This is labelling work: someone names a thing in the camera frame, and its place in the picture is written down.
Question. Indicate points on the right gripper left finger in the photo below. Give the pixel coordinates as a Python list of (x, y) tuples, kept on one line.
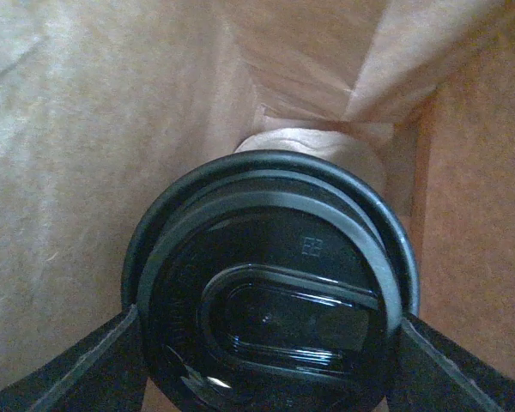
[(105, 371)]

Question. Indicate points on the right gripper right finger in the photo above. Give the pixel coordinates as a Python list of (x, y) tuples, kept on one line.
[(435, 374)]

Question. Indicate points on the black cup lid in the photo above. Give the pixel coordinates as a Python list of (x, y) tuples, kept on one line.
[(270, 281)]

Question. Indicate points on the brown paper bag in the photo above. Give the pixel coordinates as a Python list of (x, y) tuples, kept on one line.
[(104, 103)]

